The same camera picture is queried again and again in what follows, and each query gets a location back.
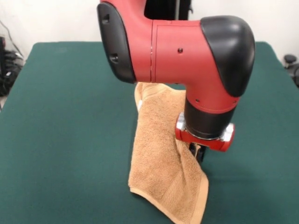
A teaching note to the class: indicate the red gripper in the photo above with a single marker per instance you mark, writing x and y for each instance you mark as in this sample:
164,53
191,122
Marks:
210,144

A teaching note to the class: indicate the tan terry towel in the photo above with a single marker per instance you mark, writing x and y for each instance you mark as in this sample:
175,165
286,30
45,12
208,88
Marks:
158,140

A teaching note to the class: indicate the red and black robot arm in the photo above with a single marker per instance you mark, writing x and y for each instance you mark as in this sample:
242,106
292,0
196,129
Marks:
175,46

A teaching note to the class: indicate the dark green table cloth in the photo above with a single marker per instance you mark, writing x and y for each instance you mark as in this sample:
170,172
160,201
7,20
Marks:
70,140

